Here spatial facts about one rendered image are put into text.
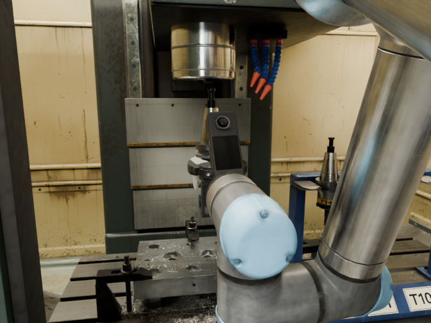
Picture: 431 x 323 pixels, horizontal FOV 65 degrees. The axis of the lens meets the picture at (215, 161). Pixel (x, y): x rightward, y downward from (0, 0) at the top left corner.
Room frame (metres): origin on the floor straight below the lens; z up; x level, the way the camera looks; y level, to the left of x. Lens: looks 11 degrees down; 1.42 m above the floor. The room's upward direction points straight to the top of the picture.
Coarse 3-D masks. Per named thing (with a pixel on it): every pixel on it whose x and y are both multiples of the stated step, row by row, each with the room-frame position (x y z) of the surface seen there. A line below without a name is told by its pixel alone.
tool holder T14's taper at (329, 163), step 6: (324, 156) 0.79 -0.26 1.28; (330, 156) 0.78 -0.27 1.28; (336, 156) 0.78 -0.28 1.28; (324, 162) 0.79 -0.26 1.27; (330, 162) 0.78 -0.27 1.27; (336, 162) 0.78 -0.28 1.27; (324, 168) 0.78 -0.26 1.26; (330, 168) 0.77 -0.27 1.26; (336, 168) 0.78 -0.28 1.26; (324, 174) 0.78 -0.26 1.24; (330, 174) 0.77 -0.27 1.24; (336, 174) 0.77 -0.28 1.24; (324, 180) 0.78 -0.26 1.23; (330, 180) 0.77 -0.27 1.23; (336, 180) 0.77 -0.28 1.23
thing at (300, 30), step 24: (168, 0) 0.66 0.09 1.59; (192, 0) 0.66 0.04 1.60; (216, 0) 0.67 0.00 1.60; (240, 0) 0.68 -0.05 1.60; (264, 0) 0.69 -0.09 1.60; (288, 0) 0.69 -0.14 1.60; (168, 24) 0.82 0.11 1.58; (240, 24) 0.82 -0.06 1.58; (264, 24) 0.82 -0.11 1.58; (288, 24) 0.82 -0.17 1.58; (312, 24) 0.82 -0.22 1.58; (168, 48) 1.21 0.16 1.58; (240, 48) 1.21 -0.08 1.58
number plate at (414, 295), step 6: (408, 288) 0.76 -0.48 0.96; (414, 288) 0.76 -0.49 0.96; (420, 288) 0.76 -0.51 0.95; (426, 288) 0.76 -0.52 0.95; (408, 294) 0.75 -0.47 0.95; (414, 294) 0.75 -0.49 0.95; (420, 294) 0.75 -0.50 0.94; (426, 294) 0.75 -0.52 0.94; (408, 300) 0.74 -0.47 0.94; (414, 300) 0.74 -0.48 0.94; (420, 300) 0.74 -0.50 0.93; (426, 300) 0.75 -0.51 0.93; (414, 306) 0.73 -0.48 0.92; (420, 306) 0.73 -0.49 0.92; (426, 306) 0.74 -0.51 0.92
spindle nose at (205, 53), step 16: (176, 32) 0.82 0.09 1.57; (192, 32) 0.80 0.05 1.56; (208, 32) 0.80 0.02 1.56; (224, 32) 0.81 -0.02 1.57; (176, 48) 0.82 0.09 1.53; (192, 48) 0.80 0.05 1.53; (208, 48) 0.80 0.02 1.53; (224, 48) 0.81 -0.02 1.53; (176, 64) 0.82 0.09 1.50; (192, 64) 0.80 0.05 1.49; (208, 64) 0.80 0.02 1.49; (224, 64) 0.81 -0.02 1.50; (192, 80) 0.92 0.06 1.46; (224, 80) 0.92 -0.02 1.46
